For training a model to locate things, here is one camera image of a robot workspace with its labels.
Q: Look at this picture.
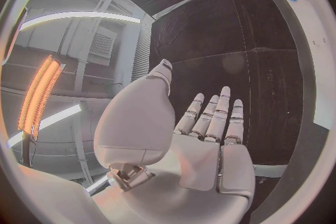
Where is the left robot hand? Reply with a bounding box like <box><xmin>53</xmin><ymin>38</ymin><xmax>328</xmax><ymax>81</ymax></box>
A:
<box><xmin>91</xmin><ymin>58</ymin><xmax>256</xmax><ymax>224</ymax></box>

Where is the white task board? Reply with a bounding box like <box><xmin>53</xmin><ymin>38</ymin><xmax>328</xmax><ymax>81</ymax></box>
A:
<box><xmin>269</xmin><ymin>0</ymin><xmax>334</xmax><ymax>130</ymax></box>

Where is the glowing light bar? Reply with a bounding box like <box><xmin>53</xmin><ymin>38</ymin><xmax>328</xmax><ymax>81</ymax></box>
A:
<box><xmin>17</xmin><ymin>54</ymin><xmax>66</xmax><ymax>142</ymax></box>

